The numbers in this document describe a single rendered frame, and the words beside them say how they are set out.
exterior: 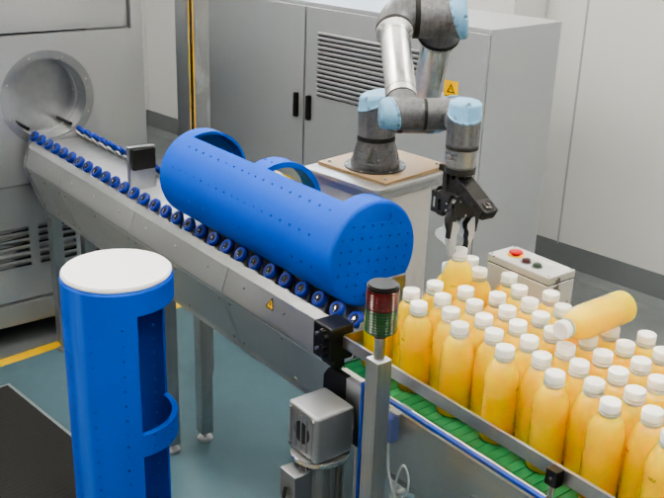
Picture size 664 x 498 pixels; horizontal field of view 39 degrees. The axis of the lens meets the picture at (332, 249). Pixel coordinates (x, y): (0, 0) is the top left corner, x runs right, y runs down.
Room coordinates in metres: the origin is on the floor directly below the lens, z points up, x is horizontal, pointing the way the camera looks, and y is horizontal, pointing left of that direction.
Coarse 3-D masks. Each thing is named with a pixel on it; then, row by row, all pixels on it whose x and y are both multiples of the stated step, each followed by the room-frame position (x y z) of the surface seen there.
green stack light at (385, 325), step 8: (368, 312) 1.61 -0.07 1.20; (392, 312) 1.60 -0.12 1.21; (368, 320) 1.61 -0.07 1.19; (376, 320) 1.59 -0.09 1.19; (384, 320) 1.59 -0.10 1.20; (392, 320) 1.60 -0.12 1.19; (368, 328) 1.60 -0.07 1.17; (376, 328) 1.59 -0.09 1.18; (384, 328) 1.59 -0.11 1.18; (392, 328) 1.60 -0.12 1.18; (376, 336) 1.59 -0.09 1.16; (384, 336) 1.59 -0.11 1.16
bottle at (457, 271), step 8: (448, 264) 2.03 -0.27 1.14; (456, 264) 2.02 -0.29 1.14; (464, 264) 2.02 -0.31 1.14; (448, 272) 2.02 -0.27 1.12; (456, 272) 2.01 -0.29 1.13; (464, 272) 2.01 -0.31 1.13; (448, 280) 2.01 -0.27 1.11; (456, 280) 2.00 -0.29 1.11; (464, 280) 2.00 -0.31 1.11; (448, 288) 2.01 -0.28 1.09; (456, 288) 2.00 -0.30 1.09
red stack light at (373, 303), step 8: (368, 296) 1.61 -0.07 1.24; (376, 296) 1.60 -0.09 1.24; (384, 296) 1.59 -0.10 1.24; (392, 296) 1.60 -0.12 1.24; (368, 304) 1.61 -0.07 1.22; (376, 304) 1.59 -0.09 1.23; (384, 304) 1.59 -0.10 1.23; (392, 304) 1.60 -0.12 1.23; (376, 312) 1.59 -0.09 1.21; (384, 312) 1.59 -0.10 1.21
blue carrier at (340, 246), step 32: (192, 160) 2.69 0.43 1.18; (224, 160) 2.60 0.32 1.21; (288, 160) 2.55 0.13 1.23; (192, 192) 2.63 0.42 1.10; (224, 192) 2.50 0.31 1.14; (256, 192) 2.41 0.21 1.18; (288, 192) 2.34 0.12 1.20; (320, 192) 2.29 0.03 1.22; (224, 224) 2.50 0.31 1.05; (256, 224) 2.36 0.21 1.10; (288, 224) 2.26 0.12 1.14; (320, 224) 2.18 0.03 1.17; (352, 224) 2.15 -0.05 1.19; (384, 224) 2.21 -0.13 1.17; (288, 256) 2.25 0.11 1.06; (320, 256) 2.13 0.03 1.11; (352, 256) 2.15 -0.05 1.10; (384, 256) 2.22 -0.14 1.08; (320, 288) 2.19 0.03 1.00; (352, 288) 2.15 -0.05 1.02
